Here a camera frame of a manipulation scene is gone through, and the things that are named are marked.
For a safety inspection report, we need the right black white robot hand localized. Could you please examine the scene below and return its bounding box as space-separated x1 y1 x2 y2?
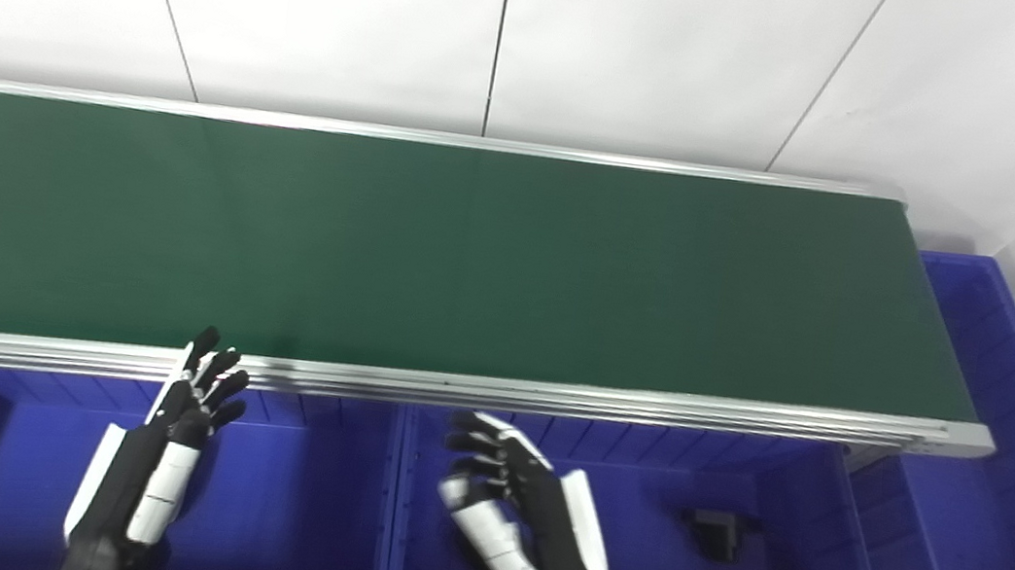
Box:
427 408 644 570

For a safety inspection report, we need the small black block part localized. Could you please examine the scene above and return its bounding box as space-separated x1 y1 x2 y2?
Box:
677 506 763 567

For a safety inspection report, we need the green conveyor belt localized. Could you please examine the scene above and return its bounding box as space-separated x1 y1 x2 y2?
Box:
0 70 1015 504
0 83 1006 468

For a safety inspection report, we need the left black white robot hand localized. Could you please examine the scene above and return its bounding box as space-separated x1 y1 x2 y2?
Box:
58 311 258 570

